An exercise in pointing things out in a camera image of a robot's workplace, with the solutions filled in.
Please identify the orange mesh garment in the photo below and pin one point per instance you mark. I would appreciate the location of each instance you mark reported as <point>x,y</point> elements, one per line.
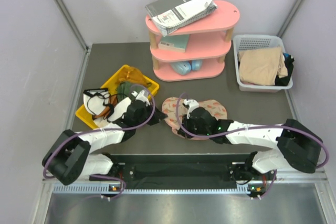
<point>132,75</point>

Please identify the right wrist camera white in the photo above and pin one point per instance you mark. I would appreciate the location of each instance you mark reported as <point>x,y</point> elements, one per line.
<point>191,105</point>

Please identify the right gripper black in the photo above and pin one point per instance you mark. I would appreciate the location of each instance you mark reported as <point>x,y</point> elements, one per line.
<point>186,123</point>

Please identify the black garment in basket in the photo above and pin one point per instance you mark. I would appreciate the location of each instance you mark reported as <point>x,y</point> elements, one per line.
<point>286,70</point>

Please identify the beige folded garment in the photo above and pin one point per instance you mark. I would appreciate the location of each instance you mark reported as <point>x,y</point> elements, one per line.
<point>260,66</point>

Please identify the yellow plastic tray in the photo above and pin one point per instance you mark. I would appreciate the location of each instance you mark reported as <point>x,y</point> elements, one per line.
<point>82,114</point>

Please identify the pink three-tier shelf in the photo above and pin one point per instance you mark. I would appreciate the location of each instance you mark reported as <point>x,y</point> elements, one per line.
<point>209,41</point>

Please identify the light blue slippers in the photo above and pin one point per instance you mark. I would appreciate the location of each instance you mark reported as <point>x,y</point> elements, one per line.
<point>184,67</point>

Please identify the grey cable duct rail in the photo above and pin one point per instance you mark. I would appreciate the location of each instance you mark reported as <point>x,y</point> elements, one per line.
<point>112,189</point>

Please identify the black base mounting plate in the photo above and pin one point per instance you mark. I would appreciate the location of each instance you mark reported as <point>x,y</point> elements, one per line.
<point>182,171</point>

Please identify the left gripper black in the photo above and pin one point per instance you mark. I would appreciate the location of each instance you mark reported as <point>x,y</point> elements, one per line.
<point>157,117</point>

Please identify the floral mesh laundry bag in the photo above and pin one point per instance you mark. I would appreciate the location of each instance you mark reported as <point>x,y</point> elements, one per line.
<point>215,108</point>

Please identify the grey plastic basket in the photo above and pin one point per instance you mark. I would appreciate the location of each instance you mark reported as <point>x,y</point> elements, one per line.
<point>251,42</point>

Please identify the green garment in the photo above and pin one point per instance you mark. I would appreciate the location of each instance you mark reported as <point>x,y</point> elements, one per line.
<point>124,90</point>

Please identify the grey spiral notebook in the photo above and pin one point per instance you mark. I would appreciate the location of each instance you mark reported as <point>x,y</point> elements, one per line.
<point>170,15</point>

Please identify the teal book on shelf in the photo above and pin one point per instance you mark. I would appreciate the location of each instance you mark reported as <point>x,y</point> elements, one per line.
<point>174,43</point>

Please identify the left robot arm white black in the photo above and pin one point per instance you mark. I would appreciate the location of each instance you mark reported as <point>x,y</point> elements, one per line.
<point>72,156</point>

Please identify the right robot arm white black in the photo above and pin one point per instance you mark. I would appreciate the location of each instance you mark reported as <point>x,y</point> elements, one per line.
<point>286,145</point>

